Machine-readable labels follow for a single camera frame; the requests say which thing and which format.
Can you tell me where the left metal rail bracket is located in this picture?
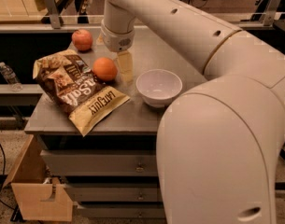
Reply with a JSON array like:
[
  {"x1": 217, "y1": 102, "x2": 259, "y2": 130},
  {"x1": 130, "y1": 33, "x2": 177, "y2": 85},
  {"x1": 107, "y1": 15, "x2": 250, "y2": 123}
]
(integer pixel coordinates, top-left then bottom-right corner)
[{"x1": 44, "y1": 0, "x2": 62, "y2": 29}]

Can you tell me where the clear water bottle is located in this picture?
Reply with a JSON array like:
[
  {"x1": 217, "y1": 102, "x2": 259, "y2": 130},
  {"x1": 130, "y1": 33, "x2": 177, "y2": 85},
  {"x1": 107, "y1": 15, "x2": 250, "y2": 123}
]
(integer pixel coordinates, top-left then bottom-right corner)
[{"x1": 0, "y1": 62, "x2": 22, "y2": 91}]

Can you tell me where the right metal rail bracket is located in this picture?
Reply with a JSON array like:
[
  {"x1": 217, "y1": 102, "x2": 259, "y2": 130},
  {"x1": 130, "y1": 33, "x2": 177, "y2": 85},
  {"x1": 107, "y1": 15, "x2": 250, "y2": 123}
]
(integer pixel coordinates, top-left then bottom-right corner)
[{"x1": 262, "y1": 0, "x2": 281, "y2": 26}]

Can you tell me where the open wooden side drawer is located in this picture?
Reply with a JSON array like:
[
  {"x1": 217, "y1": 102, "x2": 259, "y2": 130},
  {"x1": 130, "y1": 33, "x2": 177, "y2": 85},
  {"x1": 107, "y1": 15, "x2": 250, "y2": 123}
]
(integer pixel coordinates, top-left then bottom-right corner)
[{"x1": 3, "y1": 135, "x2": 73, "y2": 222}]

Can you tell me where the metal rail bracket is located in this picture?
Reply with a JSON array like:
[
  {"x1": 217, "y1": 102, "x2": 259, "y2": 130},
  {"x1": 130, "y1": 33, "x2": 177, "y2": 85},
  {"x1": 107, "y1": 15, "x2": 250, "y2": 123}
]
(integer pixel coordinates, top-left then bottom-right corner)
[
  {"x1": 262, "y1": 0, "x2": 281, "y2": 26},
  {"x1": 44, "y1": 0, "x2": 62, "y2": 29}
]

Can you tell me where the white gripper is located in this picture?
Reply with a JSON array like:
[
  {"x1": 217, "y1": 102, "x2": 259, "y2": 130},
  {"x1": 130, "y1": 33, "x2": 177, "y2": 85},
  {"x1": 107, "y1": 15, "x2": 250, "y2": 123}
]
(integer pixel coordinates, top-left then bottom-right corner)
[{"x1": 101, "y1": 24, "x2": 135, "y2": 82}]

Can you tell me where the grey drawer cabinet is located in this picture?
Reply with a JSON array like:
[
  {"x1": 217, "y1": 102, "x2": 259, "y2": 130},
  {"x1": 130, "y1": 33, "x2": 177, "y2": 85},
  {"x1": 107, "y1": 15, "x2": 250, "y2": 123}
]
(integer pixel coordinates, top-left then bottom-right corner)
[{"x1": 23, "y1": 25, "x2": 208, "y2": 221}]

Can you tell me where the black floor cable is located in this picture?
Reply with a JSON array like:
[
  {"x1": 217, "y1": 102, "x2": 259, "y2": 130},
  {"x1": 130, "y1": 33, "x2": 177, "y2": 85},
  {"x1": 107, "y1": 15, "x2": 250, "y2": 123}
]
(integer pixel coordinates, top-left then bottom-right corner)
[{"x1": 0, "y1": 130, "x2": 17, "y2": 211}]

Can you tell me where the white bowl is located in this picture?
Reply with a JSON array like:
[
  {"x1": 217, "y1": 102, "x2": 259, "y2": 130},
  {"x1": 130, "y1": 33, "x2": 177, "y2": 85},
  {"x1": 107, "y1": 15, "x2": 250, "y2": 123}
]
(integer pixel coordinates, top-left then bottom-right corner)
[{"x1": 135, "y1": 69, "x2": 182, "y2": 108}]

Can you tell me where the orange fruit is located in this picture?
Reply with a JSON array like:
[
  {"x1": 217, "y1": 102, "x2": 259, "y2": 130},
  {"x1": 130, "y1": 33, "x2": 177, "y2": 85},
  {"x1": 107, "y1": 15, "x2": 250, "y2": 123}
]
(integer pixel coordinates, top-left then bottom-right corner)
[{"x1": 93, "y1": 57, "x2": 118, "y2": 82}]

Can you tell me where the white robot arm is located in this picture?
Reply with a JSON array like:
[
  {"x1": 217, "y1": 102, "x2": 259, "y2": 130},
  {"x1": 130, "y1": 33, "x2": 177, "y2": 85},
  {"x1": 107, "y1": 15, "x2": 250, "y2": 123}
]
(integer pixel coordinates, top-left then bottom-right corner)
[{"x1": 102, "y1": 0, "x2": 285, "y2": 224}]

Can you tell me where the red apple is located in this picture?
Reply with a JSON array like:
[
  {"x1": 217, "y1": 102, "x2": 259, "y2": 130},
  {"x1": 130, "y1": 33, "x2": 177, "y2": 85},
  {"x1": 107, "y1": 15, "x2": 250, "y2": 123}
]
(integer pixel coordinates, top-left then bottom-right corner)
[{"x1": 72, "y1": 29, "x2": 93, "y2": 51}]

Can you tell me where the brown chip bag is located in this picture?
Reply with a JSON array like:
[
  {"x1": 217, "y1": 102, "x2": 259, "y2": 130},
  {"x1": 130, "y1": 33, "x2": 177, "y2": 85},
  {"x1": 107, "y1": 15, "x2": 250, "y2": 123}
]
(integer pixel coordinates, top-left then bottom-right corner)
[{"x1": 33, "y1": 49, "x2": 130, "y2": 136}]

